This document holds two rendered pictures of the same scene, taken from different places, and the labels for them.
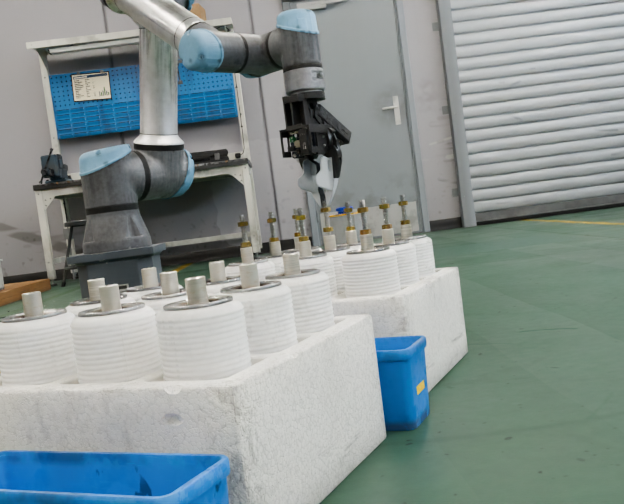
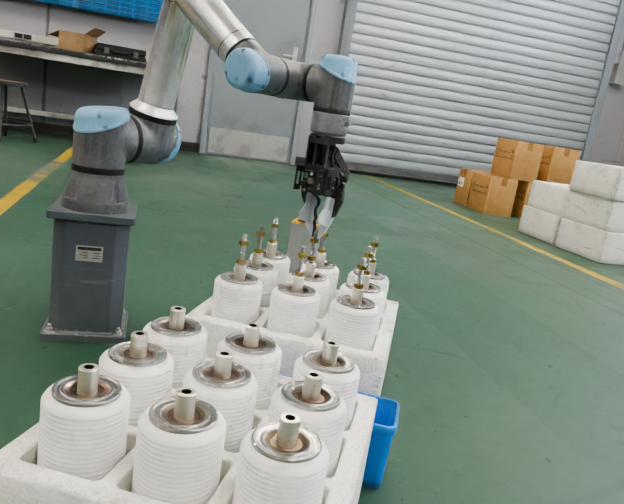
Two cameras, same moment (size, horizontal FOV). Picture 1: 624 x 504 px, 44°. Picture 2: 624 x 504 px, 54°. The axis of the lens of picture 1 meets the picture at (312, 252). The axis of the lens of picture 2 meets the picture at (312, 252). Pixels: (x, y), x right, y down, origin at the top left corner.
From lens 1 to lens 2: 0.47 m
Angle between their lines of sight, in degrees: 17
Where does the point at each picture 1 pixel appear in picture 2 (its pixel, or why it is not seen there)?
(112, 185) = (107, 150)
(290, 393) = not seen: outside the picture
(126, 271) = (104, 235)
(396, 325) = (371, 381)
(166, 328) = (260, 476)
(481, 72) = (367, 49)
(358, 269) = (348, 321)
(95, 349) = (169, 468)
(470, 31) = (369, 13)
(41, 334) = (100, 424)
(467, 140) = not seen: hidden behind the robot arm
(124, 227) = (110, 192)
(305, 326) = not seen: hidden behind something
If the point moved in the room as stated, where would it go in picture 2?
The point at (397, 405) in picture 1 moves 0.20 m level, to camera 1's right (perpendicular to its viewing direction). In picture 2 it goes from (371, 468) to (479, 469)
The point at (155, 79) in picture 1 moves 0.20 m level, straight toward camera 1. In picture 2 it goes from (169, 54) to (185, 52)
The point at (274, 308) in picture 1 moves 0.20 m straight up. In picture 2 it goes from (335, 430) to (363, 272)
